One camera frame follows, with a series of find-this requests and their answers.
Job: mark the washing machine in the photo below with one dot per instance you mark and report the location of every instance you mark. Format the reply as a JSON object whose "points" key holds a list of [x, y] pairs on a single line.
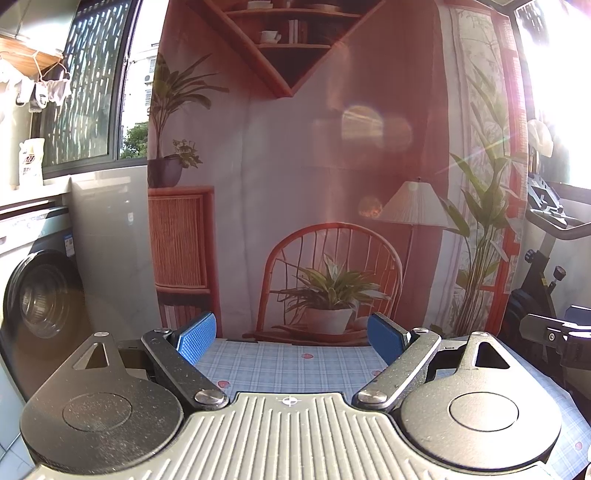
{"points": [[41, 300]]}

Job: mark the wooden shelf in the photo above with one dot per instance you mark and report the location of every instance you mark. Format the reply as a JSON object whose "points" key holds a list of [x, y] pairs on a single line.
{"points": [[27, 48]]}

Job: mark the black exercise bike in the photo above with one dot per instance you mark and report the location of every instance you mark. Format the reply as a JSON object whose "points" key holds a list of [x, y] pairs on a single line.
{"points": [[535, 286]]}

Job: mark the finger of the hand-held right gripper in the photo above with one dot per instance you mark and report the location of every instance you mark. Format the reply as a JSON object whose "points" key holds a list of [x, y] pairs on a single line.
{"points": [[549, 334]]}

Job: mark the bright window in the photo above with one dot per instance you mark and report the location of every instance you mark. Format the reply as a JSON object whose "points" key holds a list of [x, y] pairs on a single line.
{"points": [[558, 83]]}

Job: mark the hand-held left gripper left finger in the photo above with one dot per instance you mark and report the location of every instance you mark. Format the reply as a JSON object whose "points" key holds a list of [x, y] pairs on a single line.
{"points": [[198, 338]]}

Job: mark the printed wall backdrop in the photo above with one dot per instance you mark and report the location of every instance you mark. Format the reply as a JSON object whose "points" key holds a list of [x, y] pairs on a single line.
{"points": [[286, 184]]}

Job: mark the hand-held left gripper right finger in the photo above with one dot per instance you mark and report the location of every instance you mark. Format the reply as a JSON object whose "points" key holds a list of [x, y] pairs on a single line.
{"points": [[385, 338]]}

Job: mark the white cloth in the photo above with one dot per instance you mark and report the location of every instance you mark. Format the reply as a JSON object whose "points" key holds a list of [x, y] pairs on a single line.
{"points": [[540, 136]]}

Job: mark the white hanging garment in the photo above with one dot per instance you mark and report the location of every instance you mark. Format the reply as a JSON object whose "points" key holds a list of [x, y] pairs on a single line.
{"points": [[53, 92], [18, 85]]}

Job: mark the window with metal grille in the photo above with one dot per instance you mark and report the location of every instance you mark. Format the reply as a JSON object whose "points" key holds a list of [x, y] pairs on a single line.
{"points": [[92, 78]]}

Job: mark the white detergent bag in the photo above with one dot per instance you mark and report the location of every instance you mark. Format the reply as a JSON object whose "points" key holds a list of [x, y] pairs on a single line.
{"points": [[31, 161]]}

